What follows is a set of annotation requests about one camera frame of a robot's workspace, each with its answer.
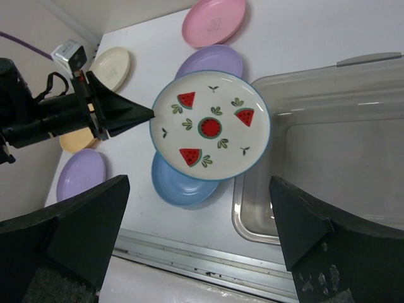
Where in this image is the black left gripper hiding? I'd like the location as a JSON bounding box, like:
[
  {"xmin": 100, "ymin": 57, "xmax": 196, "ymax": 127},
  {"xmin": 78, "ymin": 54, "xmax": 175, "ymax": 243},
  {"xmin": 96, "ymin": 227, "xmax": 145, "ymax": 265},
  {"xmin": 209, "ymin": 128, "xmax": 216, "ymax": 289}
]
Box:
[{"xmin": 71, "ymin": 71, "xmax": 154, "ymax": 141}]

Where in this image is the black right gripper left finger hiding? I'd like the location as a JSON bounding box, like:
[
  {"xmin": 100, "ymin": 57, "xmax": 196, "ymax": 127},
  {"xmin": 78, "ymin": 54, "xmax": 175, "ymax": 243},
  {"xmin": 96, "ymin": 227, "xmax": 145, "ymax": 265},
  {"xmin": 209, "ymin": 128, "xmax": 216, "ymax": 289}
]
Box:
[{"xmin": 1, "ymin": 175, "xmax": 130, "ymax": 302}]

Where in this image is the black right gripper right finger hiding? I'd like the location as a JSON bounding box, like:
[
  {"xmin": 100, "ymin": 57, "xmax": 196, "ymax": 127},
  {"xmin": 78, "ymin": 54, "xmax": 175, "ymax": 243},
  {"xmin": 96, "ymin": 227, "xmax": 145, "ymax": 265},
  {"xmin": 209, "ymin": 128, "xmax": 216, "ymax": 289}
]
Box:
[{"xmin": 269, "ymin": 175, "xmax": 403, "ymax": 302}]

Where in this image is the yellow plastic plate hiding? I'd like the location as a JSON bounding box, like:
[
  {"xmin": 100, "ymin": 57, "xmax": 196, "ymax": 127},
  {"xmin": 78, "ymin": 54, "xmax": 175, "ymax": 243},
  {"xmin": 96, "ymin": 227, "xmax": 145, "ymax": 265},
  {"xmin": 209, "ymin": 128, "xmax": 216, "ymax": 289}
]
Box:
[{"xmin": 59, "ymin": 127, "xmax": 99, "ymax": 153}]

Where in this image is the purple plastic plate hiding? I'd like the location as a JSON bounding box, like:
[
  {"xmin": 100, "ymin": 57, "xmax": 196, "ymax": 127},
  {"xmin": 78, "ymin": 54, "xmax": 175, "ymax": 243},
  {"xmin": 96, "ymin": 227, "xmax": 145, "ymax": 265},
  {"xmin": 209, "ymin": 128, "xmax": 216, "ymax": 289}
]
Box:
[
  {"xmin": 175, "ymin": 45, "xmax": 244, "ymax": 79},
  {"xmin": 56, "ymin": 149, "xmax": 107, "ymax": 202}
]

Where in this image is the white watermelon pattern plate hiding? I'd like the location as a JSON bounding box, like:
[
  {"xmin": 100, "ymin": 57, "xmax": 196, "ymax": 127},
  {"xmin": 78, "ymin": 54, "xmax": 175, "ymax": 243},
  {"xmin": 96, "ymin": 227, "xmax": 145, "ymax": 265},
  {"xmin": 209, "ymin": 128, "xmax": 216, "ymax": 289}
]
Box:
[{"xmin": 150, "ymin": 71, "xmax": 271, "ymax": 181}]

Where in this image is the blue plastic plate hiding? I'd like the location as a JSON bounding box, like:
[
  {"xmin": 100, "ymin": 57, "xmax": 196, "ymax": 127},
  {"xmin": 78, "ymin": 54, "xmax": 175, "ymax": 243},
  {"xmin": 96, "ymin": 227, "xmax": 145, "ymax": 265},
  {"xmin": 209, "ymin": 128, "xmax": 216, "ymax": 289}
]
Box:
[{"xmin": 151, "ymin": 153, "xmax": 220, "ymax": 208}]

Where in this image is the pink plastic plate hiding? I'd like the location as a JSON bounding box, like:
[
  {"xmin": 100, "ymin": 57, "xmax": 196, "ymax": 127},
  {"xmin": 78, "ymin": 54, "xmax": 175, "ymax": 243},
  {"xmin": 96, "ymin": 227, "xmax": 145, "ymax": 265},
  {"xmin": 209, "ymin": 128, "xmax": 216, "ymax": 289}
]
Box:
[{"xmin": 181, "ymin": 0, "xmax": 247, "ymax": 48}]

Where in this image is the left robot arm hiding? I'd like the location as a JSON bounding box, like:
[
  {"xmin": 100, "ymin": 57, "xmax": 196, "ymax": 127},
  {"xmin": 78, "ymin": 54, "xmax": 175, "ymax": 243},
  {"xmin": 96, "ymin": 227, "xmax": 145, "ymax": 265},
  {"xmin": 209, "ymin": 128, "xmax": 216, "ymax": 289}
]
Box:
[{"xmin": 1, "ymin": 58, "xmax": 155, "ymax": 163}]

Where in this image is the clear plastic bin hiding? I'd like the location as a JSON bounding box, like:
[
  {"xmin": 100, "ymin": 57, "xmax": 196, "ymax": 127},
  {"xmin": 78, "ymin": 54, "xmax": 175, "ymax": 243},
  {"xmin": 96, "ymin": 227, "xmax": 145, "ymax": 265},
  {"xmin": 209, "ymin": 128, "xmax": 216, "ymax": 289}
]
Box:
[{"xmin": 232, "ymin": 52, "xmax": 403, "ymax": 245}]

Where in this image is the cream plastic plate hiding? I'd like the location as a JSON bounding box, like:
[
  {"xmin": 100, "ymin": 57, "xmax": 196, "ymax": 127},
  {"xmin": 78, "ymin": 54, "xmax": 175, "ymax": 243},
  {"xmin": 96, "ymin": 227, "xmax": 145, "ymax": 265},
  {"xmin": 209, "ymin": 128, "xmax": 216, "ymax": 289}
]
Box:
[{"xmin": 90, "ymin": 47, "xmax": 131, "ymax": 91}]

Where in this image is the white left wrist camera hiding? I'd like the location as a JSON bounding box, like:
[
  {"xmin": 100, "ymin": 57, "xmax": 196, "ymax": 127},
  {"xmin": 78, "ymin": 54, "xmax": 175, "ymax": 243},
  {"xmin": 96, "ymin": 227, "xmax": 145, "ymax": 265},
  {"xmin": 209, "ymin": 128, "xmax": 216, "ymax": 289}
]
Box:
[{"xmin": 50, "ymin": 39, "xmax": 87, "ymax": 75}]

